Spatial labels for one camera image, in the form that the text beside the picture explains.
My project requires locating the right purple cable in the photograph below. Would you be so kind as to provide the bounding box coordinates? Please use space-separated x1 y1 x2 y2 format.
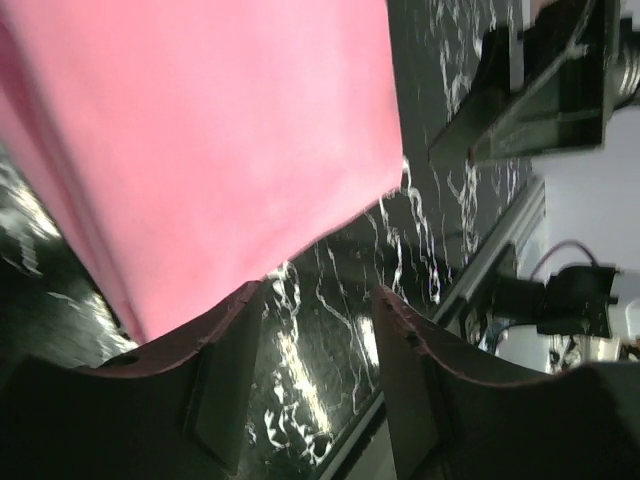
527 239 601 279

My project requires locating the aluminium frame rail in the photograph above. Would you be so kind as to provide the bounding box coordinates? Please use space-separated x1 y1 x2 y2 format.
432 176 545 328

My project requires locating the light pink t-shirt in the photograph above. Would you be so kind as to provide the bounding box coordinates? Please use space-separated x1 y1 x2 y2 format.
1 1 403 342

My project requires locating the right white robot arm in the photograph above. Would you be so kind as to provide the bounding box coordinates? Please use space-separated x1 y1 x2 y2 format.
428 1 639 340

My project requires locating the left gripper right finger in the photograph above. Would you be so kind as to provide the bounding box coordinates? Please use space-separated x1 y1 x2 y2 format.
372 286 639 479

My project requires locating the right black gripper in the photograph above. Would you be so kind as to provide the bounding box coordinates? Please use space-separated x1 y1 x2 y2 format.
428 1 639 165

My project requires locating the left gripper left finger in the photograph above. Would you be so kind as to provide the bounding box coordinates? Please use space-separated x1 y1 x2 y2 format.
1 281 263 479

